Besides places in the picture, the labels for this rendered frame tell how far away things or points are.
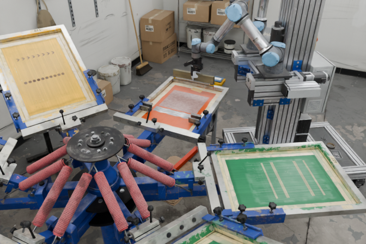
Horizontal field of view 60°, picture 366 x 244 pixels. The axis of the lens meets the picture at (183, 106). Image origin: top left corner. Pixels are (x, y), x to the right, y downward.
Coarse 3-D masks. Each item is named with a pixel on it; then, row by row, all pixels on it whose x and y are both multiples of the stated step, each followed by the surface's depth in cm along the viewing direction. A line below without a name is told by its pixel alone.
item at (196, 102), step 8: (192, 96) 279; (200, 96) 279; (208, 96) 279; (184, 104) 268; (192, 104) 268; (200, 104) 268; (208, 104) 268; (184, 112) 257; (192, 112) 257; (200, 112) 257; (168, 120) 247; (176, 120) 247; (184, 120) 247; (184, 128) 238
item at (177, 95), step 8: (176, 88) 292; (184, 88) 292; (168, 96) 279; (176, 96) 279; (184, 96) 279; (160, 104) 268; (168, 104) 268; (176, 104) 268; (152, 112) 257; (160, 112) 257; (160, 120) 247
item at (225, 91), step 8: (168, 80) 298; (176, 80) 301; (160, 88) 284; (208, 88) 290; (216, 88) 286; (224, 88) 284; (152, 96) 272; (224, 96) 276; (216, 104) 261; (136, 112) 252; (176, 128) 232
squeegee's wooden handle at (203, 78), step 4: (176, 72) 282; (180, 72) 280; (184, 72) 278; (188, 72) 276; (196, 72) 276; (176, 76) 284; (180, 76) 282; (184, 76) 280; (188, 76) 278; (200, 76) 273; (204, 76) 271; (208, 76) 270; (212, 76) 269; (196, 80) 277; (200, 80) 275; (204, 80) 273; (208, 80) 272; (212, 80) 270; (212, 84) 272
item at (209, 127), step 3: (213, 114) 289; (213, 117) 290; (213, 120) 290; (210, 123) 283; (213, 123) 289; (207, 126) 276; (210, 126) 281; (207, 129) 280; (210, 129) 285; (204, 132) 275; (207, 132) 283; (201, 135) 267; (204, 135) 277
